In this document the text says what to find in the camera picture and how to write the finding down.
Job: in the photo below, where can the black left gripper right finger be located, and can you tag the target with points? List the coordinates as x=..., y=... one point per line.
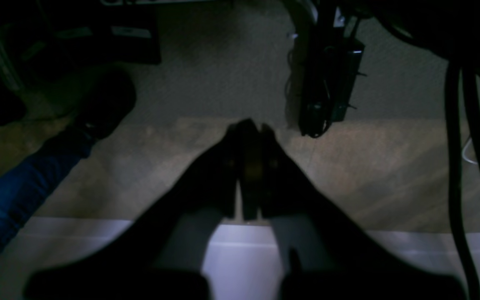
x=327, y=255

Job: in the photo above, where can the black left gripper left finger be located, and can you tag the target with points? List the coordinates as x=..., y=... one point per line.
x=159, y=257

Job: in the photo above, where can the blue long-sleeve T-shirt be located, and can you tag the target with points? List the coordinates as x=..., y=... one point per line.
x=26, y=187

